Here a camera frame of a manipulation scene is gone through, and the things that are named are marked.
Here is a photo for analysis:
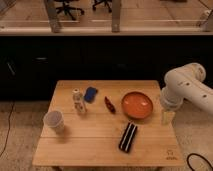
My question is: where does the dark red pepper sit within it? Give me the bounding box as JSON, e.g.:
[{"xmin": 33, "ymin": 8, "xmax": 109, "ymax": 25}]
[{"xmin": 104, "ymin": 96, "xmax": 116, "ymax": 114}]

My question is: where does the black cable on floor right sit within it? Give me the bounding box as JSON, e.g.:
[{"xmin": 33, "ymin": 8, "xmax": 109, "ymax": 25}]
[{"xmin": 186, "ymin": 152, "xmax": 213, "ymax": 171}]

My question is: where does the black cable on floor left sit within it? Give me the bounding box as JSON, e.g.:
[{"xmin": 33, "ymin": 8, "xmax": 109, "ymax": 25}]
[{"xmin": 0, "ymin": 99, "xmax": 16, "ymax": 158}]

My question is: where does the black office chair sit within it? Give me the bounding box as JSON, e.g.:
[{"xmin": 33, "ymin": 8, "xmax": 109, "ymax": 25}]
[
  {"xmin": 54, "ymin": 0, "xmax": 85, "ymax": 21},
  {"xmin": 92, "ymin": 0, "xmax": 113, "ymax": 14}
]

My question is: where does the black office chair left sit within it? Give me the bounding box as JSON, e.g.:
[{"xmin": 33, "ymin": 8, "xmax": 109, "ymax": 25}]
[{"xmin": 54, "ymin": 0, "xmax": 85, "ymax": 21}]

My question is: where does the black office chair right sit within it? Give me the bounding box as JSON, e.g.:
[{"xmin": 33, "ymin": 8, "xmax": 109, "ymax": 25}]
[{"xmin": 92, "ymin": 0, "xmax": 113, "ymax": 14}]

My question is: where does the small clear plastic bottle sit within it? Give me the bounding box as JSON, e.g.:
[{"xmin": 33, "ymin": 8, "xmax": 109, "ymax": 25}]
[{"xmin": 73, "ymin": 89, "xmax": 86, "ymax": 114}]

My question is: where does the black cable on floor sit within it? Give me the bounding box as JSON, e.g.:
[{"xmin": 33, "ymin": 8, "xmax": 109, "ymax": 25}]
[
  {"xmin": 186, "ymin": 152, "xmax": 213, "ymax": 171},
  {"xmin": 0, "ymin": 99, "xmax": 16, "ymax": 158}
]

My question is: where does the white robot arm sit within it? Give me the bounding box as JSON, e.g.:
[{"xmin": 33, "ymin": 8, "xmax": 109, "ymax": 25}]
[{"xmin": 159, "ymin": 63, "xmax": 213, "ymax": 125}]

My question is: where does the orange ceramic bowl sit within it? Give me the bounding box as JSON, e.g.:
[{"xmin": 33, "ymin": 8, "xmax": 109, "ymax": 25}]
[{"xmin": 121, "ymin": 91, "xmax": 153, "ymax": 119}]

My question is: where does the translucent plastic cup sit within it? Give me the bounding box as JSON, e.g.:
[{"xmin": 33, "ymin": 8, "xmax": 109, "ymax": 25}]
[{"xmin": 43, "ymin": 111, "xmax": 65, "ymax": 134}]

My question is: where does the blue sponge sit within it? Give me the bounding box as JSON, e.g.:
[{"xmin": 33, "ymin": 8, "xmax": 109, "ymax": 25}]
[{"xmin": 84, "ymin": 87, "xmax": 98, "ymax": 103}]

